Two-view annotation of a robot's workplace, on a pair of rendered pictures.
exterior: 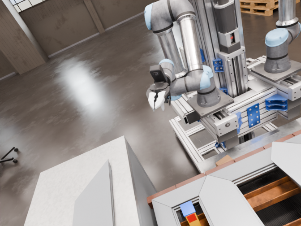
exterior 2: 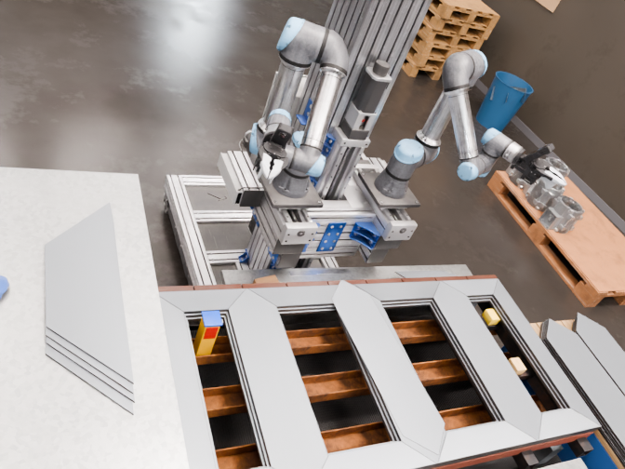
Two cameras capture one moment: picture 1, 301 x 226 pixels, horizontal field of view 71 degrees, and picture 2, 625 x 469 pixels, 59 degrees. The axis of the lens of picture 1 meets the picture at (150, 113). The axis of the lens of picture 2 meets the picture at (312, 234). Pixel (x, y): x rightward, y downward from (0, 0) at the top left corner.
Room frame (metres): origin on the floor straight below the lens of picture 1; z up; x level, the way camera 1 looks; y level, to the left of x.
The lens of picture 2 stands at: (-0.48, 0.56, 2.32)
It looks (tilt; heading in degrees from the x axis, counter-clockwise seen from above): 39 degrees down; 324
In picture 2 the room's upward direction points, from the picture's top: 24 degrees clockwise
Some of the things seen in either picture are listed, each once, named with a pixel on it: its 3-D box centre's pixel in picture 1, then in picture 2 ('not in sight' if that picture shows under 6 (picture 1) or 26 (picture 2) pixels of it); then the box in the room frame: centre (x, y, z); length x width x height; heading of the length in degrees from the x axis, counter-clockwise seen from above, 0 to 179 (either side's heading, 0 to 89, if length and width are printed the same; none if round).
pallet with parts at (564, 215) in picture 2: not in sight; (582, 223); (1.76, -3.59, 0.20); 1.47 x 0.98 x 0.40; 2
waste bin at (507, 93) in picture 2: not in sight; (503, 102); (3.56, -3.97, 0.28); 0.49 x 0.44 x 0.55; 1
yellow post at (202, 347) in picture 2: (192, 219); (206, 338); (0.58, 0.03, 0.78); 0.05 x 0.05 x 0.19; 89
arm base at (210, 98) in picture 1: (207, 93); (293, 176); (1.09, -0.38, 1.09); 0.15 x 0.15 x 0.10
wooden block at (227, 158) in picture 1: (225, 163); (266, 286); (0.85, -0.30, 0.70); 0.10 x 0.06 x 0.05; 101
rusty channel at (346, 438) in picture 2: not in sight; (393, 433); (0.15, -0.57, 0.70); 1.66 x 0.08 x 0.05; 89
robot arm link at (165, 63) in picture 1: (165, 71); (278, 127); (0.90, -0.15, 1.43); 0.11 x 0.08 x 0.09; 156
